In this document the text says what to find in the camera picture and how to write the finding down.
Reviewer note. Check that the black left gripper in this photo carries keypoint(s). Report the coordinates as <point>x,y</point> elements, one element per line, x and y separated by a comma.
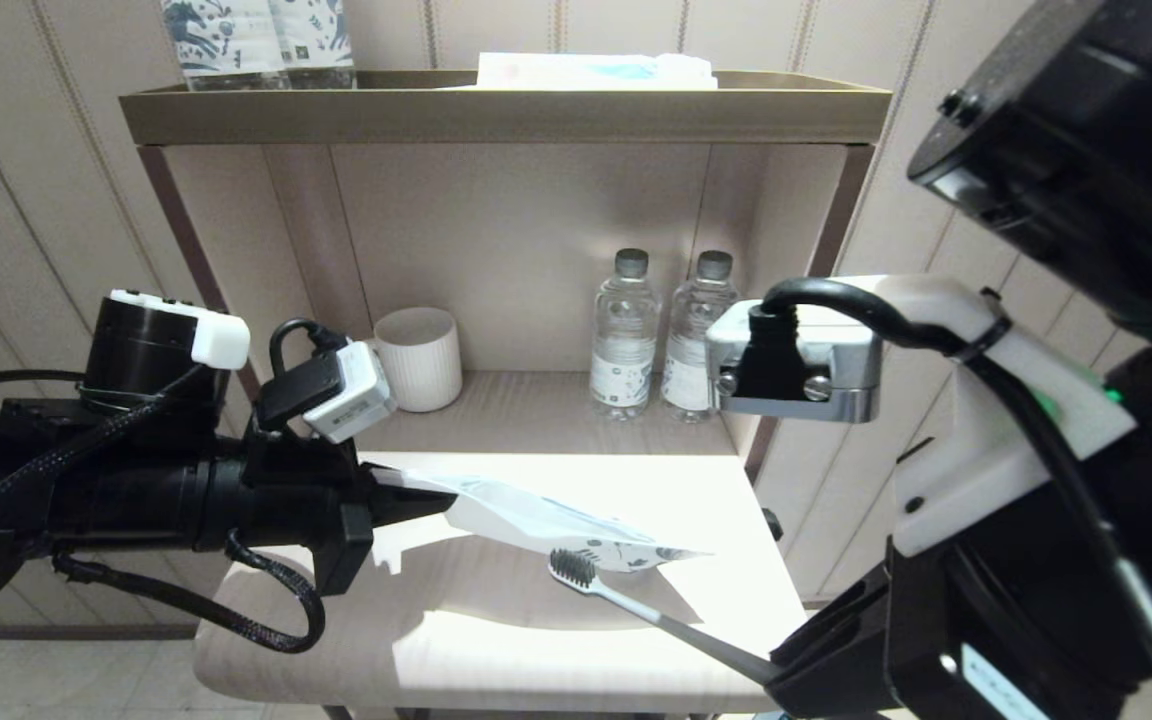
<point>136,500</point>

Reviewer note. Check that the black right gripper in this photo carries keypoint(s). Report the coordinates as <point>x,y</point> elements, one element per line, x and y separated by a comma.
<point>1036,620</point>

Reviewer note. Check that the white floral zip pouch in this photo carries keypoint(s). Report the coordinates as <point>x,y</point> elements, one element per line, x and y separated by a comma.
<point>536,520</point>

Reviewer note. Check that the grey toothbrush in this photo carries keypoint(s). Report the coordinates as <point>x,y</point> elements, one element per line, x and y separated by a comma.
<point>636,605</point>

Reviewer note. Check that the white ribbed mug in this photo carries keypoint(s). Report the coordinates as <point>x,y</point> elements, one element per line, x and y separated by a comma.
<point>426,360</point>

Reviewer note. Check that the black cabinet knob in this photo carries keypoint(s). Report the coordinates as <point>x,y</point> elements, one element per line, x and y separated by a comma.
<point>770,522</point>

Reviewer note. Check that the clear plastic water bottle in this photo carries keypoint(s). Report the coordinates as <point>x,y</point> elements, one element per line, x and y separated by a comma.
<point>691,340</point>
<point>623,340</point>

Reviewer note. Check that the beige wooden shelf cabinet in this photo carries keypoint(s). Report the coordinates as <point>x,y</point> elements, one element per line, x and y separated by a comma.
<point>516,115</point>

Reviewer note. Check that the white blue tissue pack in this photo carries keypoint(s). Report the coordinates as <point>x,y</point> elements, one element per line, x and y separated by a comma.
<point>586,72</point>

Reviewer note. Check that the white blue patterned pouch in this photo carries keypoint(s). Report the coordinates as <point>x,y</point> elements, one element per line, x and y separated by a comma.
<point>316,40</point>
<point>221,45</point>

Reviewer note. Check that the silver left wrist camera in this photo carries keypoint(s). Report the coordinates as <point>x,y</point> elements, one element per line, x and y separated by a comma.
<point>351,395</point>

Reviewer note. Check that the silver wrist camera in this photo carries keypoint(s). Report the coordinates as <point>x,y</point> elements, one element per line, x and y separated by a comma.
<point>351,395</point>
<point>836,400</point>

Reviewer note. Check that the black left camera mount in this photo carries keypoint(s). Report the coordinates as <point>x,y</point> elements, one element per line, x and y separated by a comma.
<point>286,450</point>

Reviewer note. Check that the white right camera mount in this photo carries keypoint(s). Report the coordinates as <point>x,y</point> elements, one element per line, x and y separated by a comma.
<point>966,470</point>

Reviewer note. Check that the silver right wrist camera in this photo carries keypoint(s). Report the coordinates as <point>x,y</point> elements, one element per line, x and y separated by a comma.
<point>836,400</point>

